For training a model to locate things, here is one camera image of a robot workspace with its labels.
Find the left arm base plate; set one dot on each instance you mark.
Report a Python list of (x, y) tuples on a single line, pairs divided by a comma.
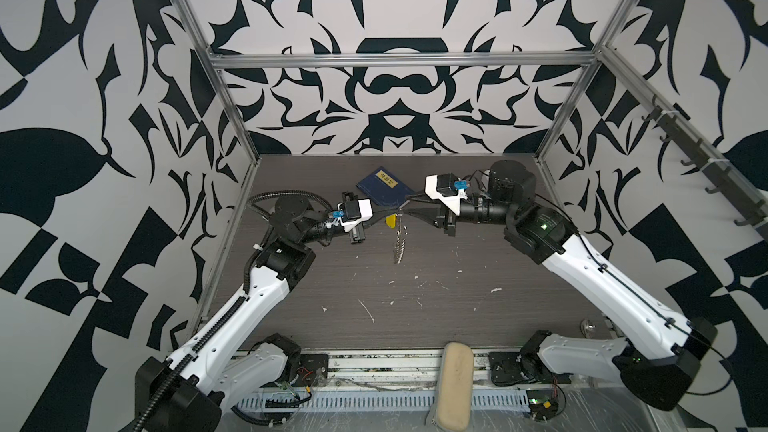
[(313, 370)]

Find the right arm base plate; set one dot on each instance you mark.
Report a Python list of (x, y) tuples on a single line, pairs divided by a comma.
[(511, 368)]

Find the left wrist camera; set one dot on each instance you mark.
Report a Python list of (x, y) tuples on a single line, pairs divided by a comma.
[(351, 212)]

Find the blue book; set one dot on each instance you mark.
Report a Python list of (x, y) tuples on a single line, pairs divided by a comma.
[(384, 189)]

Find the small circuit board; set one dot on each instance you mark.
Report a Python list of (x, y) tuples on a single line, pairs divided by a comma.
[(545, 405)]

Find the small silver round object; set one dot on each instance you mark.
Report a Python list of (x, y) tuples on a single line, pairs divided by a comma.
[(587, 329)]

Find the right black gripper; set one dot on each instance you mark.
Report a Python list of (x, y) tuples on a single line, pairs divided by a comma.
[(449, 220)]

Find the beige pencil case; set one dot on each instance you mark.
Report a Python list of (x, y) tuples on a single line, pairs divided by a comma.
[(451, 410)]

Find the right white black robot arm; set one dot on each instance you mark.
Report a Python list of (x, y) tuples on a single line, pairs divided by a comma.
[(659, 352)]

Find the wall hook rack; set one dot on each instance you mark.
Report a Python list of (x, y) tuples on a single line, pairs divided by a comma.
[(702, 156)]

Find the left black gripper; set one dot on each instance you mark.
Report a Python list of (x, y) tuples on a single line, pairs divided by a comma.
[(355, 234)]

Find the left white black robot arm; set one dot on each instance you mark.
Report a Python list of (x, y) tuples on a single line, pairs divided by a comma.
[(200, 382)]

